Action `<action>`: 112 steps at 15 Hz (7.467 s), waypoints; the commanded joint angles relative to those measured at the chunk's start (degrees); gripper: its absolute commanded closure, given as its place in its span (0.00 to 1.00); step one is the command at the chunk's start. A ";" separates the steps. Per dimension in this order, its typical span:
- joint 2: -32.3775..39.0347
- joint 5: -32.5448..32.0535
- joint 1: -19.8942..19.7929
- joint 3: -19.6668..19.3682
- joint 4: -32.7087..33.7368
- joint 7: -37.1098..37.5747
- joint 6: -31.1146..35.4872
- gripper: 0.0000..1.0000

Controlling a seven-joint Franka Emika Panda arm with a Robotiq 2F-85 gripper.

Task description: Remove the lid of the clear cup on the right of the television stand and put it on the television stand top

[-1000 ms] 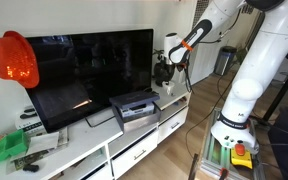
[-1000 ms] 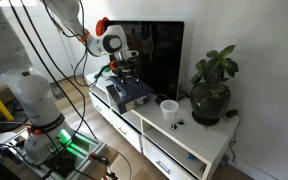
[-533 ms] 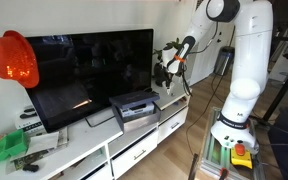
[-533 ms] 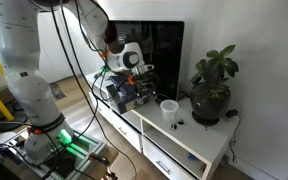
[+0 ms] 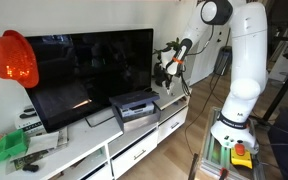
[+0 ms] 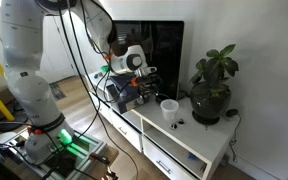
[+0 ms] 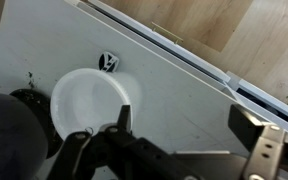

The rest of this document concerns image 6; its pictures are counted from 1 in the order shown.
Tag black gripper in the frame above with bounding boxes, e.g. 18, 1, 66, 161
135, 74, 163, 102

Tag clear plastic cup lid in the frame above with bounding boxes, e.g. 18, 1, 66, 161
160, 98, 180, 108

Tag clear plastic cup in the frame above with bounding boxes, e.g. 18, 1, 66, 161
160, 98, 180, 123

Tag black flat screen television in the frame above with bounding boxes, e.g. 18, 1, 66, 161
112, 20, 185, 101

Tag white television stand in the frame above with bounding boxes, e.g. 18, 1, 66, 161
87, 71, 240, 180

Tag black round object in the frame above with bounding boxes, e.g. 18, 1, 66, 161
154, 93, 172, 104

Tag dark blue open box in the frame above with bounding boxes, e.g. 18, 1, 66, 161
105, 73, 152, 115

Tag small black keys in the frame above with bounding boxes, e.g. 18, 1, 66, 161
169, 118, 186, 130

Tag black round plant pot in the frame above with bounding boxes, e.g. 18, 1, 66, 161
189, 83, 233, 126

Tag green leafy plant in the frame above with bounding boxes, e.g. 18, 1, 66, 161
189, 43, 240, 98

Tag small blue object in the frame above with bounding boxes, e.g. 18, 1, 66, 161
187, 152, 199, 161

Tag black power adapter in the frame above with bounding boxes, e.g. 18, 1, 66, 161
225, 108, 240, 118

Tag grey floor mat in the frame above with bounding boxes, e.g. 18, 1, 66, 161
48, 82, 67, 102

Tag white drawer with handle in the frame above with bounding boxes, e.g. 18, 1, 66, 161
143, 136, 193, 180
110, 109, 143, 153

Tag red handled clamp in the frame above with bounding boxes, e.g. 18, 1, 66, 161
88, 151, 118, 180

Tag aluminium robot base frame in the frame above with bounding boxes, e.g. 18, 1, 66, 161
0, 128, 108, 180

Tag black adapter cable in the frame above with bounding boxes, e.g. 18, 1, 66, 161
228, 113, 242, 164

